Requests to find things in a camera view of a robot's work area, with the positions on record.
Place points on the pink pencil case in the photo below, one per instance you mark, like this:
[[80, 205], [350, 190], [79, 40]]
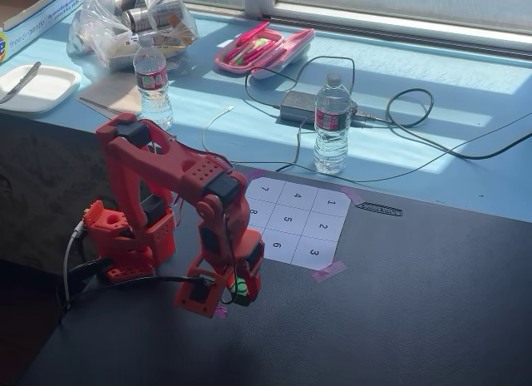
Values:
[[291, 49]]

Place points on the green highlighter pen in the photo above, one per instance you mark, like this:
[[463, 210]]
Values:
[[259, 43]]

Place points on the clear plastic bag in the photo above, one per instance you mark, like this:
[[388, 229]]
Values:
[[95, 28]]

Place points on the pink tape strip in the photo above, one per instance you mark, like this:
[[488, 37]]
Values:
[[258, 174], [352, 194], [328, 272]]

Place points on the black table clamp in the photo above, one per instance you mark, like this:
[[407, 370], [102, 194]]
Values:
[[89, 267]]

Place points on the black leather mat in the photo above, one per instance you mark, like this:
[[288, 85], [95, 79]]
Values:
[[415, 298]]

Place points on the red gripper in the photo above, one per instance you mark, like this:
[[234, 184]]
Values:
[[254, 256]]

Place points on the white window frame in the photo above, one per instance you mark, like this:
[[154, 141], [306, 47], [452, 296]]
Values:
[[395, 24]]

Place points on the white numbered grid paper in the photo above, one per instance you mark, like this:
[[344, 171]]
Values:
[[299, 219]]

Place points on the red wrist camera mount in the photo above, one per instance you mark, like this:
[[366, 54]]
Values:
[[195, 294]]

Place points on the clear plastic water bottle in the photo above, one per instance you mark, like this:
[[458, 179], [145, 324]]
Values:
[[331, 124], [153, 90]]

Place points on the plastic knife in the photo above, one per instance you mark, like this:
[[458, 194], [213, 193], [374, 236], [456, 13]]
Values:
[[21, 80]]

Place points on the white square plate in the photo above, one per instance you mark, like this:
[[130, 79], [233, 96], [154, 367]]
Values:
[[45, 88]]

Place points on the brown paper pad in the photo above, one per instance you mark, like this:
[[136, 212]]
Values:
[[112, 90]]

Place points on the cardboard detergent box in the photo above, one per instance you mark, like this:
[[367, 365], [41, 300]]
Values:
[[25, 11]]

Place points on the black power adapter brick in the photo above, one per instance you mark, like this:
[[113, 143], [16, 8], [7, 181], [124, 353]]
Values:
[[297, 103]]

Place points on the red robot arm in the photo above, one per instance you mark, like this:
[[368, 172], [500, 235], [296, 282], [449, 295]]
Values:
[[124, 174]]

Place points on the pink pen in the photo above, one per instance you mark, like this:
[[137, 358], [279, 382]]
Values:
[[253, 31]]

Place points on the green cube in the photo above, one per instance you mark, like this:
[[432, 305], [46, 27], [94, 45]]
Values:
[[241, 287]]

